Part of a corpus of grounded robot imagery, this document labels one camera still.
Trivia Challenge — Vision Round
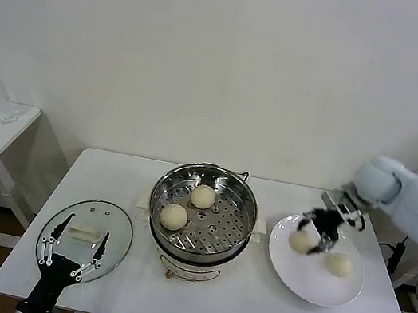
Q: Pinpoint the black adapter cable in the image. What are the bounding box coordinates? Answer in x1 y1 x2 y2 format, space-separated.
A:
373 231 410 276

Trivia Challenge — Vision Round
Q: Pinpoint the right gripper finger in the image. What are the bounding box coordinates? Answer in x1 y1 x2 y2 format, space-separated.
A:
306 231 338 261
294 207 318 235

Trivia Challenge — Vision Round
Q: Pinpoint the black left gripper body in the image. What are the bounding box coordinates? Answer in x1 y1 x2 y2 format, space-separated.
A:
15 248 90 313

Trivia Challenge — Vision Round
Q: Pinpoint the perforated steel steamer basket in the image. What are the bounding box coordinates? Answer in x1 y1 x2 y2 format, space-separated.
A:
142 154 266 263

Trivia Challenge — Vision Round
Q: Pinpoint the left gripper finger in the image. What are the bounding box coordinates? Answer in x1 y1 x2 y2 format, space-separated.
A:
35 209 77 271
69 224 112 286

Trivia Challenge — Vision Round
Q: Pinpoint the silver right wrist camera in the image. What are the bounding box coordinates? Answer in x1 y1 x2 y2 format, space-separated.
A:
317 186 369 232

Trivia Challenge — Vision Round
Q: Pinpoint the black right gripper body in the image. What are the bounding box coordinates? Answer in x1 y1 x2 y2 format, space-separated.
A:
307 206 347 242

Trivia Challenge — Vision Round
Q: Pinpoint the round white plate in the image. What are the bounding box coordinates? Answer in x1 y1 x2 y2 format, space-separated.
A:
259 209 374 313

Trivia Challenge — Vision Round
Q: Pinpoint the white electric cooker pot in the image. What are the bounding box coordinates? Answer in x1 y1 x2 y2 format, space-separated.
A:
124 187 270 295

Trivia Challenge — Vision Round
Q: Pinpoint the round glass pot lid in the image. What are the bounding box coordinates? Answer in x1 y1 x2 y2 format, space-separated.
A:
30 188 140 291

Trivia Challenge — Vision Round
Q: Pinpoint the white steamed baozi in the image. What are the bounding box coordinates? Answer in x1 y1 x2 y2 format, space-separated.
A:
324 251 356 280
188 183 219 212
158 201 191 233
286 228 321 257

